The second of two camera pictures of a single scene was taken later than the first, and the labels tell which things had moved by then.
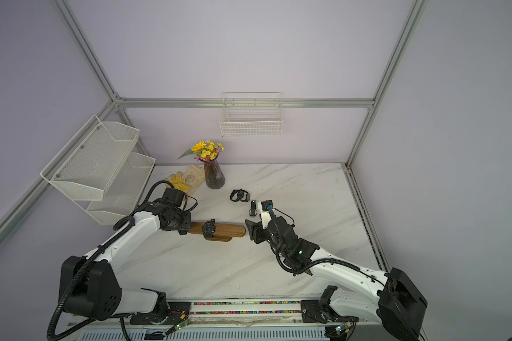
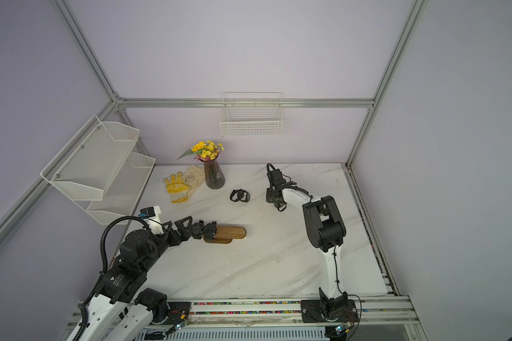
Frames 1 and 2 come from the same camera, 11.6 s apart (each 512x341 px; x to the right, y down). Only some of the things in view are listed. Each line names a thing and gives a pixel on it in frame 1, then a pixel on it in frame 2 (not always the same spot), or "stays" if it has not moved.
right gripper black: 257,230 -> 269,195
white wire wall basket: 251,114 stays
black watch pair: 237,195 stays
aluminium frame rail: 247,103 stays
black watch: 253,211 -> 281,204
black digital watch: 208,229 stays
